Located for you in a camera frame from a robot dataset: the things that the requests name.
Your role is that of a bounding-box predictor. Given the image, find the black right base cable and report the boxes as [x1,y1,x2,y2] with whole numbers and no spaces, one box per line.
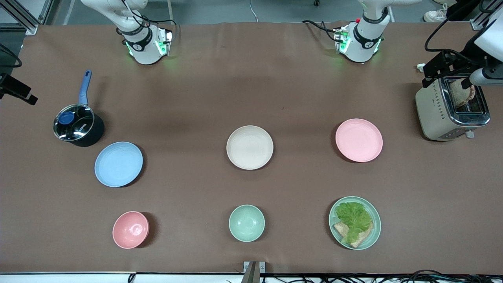
[118,0,180,40]

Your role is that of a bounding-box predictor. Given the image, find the green bowl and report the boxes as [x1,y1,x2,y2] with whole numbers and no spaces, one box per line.
[229,204,266,243]

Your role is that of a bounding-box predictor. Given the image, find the white table edge rail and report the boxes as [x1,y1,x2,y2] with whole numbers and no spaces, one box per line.
[0,271,137,283]

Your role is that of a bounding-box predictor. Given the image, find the pink plate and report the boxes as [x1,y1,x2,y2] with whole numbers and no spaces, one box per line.
[335,118,384,163]

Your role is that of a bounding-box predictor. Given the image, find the aluminium frame rail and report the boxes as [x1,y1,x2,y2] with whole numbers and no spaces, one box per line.
[0,0,60,35]
[470,0,503,31]

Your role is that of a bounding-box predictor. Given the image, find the green plate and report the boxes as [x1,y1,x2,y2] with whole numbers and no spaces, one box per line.
[329,196,382,251]

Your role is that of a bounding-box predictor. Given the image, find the brown table cover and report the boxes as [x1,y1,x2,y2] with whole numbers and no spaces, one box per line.
[0,22,503,275]

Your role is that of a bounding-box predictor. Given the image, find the white shoe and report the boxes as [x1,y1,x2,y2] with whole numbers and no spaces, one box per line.
[423,3,449,23]

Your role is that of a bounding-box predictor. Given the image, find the blue plate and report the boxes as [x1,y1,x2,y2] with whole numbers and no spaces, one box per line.
[94,141,144,187]

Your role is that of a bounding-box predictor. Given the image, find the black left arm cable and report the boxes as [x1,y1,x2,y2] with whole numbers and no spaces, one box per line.
[424,0,490,55]

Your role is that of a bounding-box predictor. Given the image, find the glass lid with blue knob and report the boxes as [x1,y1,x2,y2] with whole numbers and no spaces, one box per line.
[53,104,95,142]

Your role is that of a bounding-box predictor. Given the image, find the black base cable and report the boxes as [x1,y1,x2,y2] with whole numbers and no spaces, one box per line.
[301,19,341,43]
[118,0,180,40]

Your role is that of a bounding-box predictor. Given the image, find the brown bread slice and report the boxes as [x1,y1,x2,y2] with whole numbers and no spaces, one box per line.
[333,221,374,249]

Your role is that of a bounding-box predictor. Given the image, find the beige and chrome toaster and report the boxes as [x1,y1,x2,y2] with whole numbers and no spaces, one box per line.
[415,74,491,142]

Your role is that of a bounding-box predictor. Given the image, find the toast slice in toaster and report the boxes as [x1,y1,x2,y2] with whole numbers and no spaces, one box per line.
[449,79,476,109]

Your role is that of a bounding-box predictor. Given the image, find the pink bowl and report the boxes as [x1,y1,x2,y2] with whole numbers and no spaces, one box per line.
[112,211,150,249]

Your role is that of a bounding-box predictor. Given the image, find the black left base cable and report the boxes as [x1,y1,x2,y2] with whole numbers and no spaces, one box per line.
[301,19,341,43]

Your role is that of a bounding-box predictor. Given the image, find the dark saucepan with blue handle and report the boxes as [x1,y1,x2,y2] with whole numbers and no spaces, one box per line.
[53,70,105,148]

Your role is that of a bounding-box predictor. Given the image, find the metal bracket at table edge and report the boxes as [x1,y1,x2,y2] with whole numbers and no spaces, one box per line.
[242,261,266,283]

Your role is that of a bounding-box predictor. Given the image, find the green lettuce leaf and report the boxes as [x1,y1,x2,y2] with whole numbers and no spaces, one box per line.
[335,201,373,244]

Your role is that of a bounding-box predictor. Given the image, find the black cable bundle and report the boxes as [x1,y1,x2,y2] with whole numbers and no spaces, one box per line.
[261,269,503,283]

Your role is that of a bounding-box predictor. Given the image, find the beige plate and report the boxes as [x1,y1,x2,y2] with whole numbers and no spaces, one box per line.
[226,125,274,171]

